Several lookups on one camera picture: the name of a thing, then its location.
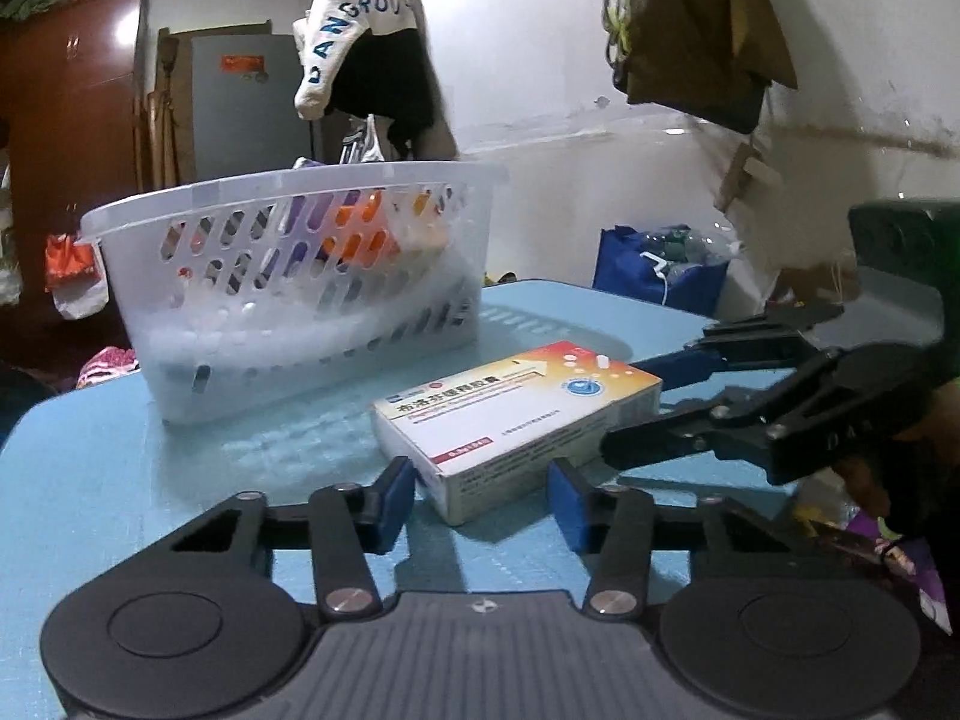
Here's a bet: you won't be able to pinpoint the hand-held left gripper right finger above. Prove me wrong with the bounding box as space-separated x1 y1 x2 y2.
547 457 850 623

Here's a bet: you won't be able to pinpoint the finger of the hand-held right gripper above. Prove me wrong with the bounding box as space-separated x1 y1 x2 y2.
636 317 827 392
598 371 797 478

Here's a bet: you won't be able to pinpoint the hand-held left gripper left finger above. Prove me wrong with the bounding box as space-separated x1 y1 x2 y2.
139 456 418 623

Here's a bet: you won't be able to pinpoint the white orange medicine box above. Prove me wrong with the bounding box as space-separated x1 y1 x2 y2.
371 341 665 527

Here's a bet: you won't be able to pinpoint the white plastic basket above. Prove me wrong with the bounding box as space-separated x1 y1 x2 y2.
79 160 510 428

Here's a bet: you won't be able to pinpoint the person's right hand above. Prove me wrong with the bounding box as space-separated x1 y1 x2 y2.
831 456 899 535

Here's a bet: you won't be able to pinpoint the blue shopping bag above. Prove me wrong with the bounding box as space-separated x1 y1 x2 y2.
592 225 733 320

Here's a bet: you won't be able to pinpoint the brown cardboard piece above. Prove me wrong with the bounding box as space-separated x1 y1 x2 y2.
712 141 782 215

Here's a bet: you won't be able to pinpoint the pink floral blanket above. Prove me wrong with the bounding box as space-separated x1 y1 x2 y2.
75 345 141 392

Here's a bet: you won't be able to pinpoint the olive hanging garment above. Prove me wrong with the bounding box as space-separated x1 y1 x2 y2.
603 0 800 137

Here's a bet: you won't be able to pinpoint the grey door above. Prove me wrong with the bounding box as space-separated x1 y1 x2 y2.
190 33 313 185

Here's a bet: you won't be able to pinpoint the orange plastic bag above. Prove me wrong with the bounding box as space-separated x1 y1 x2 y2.
43 232 110 320

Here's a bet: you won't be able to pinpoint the white and black hoodie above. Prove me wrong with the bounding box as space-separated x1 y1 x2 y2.
292 0 460 160

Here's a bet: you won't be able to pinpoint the wooden planks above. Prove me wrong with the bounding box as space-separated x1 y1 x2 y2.
145 28 196 190

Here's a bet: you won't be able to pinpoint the brown wooden wardrobe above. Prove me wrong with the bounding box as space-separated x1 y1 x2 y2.
0 0 152 362

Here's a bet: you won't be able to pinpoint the folded white metal frame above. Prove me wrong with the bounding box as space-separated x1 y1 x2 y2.
340 115 388 166

